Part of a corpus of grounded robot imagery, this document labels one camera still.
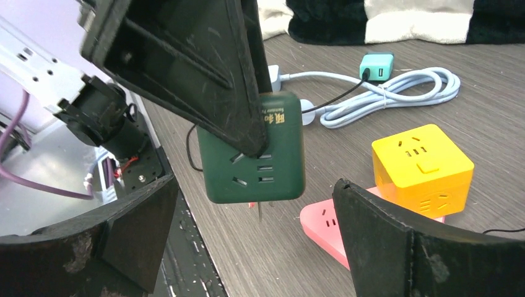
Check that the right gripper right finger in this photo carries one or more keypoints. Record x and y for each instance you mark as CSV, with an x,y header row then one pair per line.
x,y
393,251

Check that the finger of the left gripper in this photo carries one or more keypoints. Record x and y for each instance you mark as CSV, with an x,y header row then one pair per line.
x,y
190,57
256,45

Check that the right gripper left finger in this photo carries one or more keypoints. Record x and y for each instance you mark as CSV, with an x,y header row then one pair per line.
x,y
71,258

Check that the yellow cube socket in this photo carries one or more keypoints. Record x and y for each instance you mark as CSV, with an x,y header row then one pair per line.
x,y
422,170

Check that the dark green cube socket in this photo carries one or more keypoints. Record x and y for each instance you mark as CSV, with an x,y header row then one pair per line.
x,y
277,174

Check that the black power adapter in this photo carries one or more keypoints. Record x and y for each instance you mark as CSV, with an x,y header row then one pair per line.
x,y
503,231

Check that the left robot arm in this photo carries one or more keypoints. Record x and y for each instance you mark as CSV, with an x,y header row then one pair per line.
x,y
92,109

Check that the black white checkered pillow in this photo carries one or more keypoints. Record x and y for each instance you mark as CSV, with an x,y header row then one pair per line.
x,y
356,23

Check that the pink triangular power strip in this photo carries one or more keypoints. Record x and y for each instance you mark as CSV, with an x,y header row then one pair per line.
x,y
320,224

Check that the teal usb charger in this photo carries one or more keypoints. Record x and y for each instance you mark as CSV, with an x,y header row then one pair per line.
x,y
376,67

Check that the light blue power strip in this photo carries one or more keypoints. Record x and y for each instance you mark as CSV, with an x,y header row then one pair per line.
x,y
386,95

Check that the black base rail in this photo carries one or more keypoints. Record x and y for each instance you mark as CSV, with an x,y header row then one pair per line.
x,y
176,229

